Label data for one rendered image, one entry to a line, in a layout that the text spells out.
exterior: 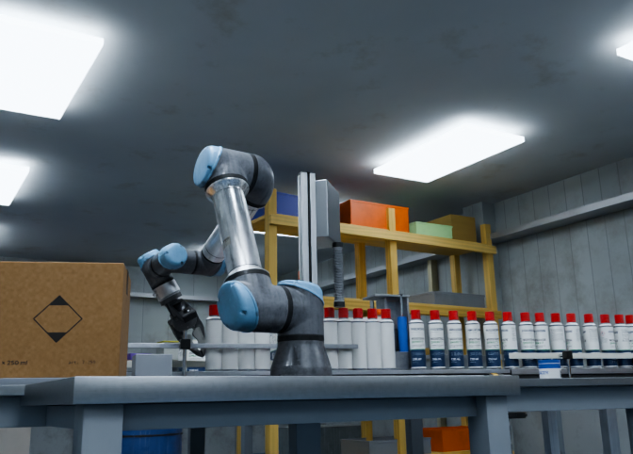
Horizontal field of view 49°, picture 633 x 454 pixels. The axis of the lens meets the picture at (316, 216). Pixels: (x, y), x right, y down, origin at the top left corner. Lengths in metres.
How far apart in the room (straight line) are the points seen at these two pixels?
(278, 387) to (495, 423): 0.51
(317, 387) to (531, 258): 6.23
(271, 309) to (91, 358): 0.43
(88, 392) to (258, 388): 0.28
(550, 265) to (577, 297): 0.45
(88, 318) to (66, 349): 0.08
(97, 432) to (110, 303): 0.66
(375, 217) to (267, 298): 4.93
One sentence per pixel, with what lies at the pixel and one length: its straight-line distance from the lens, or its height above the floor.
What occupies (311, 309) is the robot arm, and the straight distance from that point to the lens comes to 1.71.
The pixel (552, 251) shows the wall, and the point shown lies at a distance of 7.22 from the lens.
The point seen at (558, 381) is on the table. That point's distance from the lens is 1.96.
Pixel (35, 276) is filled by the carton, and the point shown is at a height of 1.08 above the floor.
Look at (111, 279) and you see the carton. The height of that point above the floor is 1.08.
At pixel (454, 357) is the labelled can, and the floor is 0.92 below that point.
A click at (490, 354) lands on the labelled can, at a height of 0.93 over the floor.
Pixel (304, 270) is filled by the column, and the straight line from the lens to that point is 2.17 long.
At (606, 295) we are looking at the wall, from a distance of 6.81.
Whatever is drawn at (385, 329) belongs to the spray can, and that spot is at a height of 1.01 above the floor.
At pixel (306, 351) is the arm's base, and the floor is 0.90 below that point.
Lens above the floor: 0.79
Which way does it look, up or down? 15 degrees up
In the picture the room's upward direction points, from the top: 1 degrees counter-clockwise
